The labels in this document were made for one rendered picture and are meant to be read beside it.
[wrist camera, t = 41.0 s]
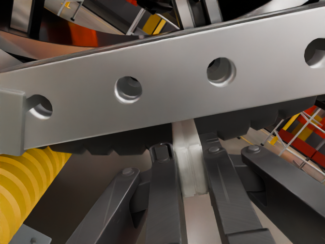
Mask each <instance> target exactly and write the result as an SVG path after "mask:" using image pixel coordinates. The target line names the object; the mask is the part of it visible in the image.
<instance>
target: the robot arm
mask: <svg viewBox="0 0 325 244"><path fill-rule="evenodd" d="M172 139H173V140H171V141H165V142H160V143H158V144H155V145H153V146H151V147H150V149H149V153H150V157H151V161H152V166H151V168H150V169H148V170H146V171H143V172H140V170H139V169H138V168H134V167H131V168H124V169H123V170H121V171H119V172H118V173H117V174H116V176H115V177H114V178H113V180H112V181H111V182H110V184H109V185H108V187H107V188H106V189H105V190H104V192H103V193H102V194H101V196H100V197H99V198H98V200H97V201H96V202H95V204H94V205H93V206H92V208H91V209H90V211H89V212H88V213H87V215H86V216H85V217H84V219H83V220H82V221H81V223H80V224H79V225H78V227H77V228H76V229H75V231H74V232H73V233H72V235H71V236H70V238H69V239H68V240H67V242H66V243H65V244H136V243H137V241H138V238H139V236H140V234H141V231H142V229H143V227H144V225H145V222H147V225H146V236H145V244H188V238H187V229H186V220H185V211H184V202H183V196H184V197H185V198H187V197H193V196H194V194H198V195H204V194H207V193H208V192H209V196H210V201H211V206H212V207H213V211H214V214H215V218H216V222H217V226H218V230H219V234H220V238H221V242H222V244H276V242H275V240H274V238H273V236H272V234H271V232H270V230H269V229H268V228H263V226H262V224H261V222H260V220H259V218H258V216H257V214H256V212H255V209H254V207H253V205H252V203H251V201H252V202H253V203H254V204H255V205H256V206H257V207H258V208H259V209H260V210H261V211H262V212H263V213H264V214H265V215H266V217H267V218H268V219H269V220H270V221H271V222H272V223H273V224H274V225H275V226H276V227H277V228H278V229H279V230H280V231H281V232H282V233H283V234H284V235H285V236H286V237H287V238H288V239H289V240H290V241H291V242H292V243H293V244H325V185H324V184H322V183H321V182H319V181H318V180H316V179H315V178H313V177H311V176H310V175H308V174H307V173H305V172H303V171H302V170H300V169H299V168H297V167H296V166H294V165H292V164H291V163H289V162H288V161H286V160H284V159H283V158H281V157H280V156H278V155H277V154H275V153H273V152H272V151H270V150H269V149H267V148H266V147H264V146H260V145H250V146H247V147H244V148H243V149H241V154H229V153H228V152H227V150H226V149H225V148H223V147H222V145H221V143H220V141H219V139H218V137H217V135H216V134H214V133H207V134H201V135H198V133H197V129H196V126H195V122H194V119H188V120H183V121H178V122H172Z"/></svg>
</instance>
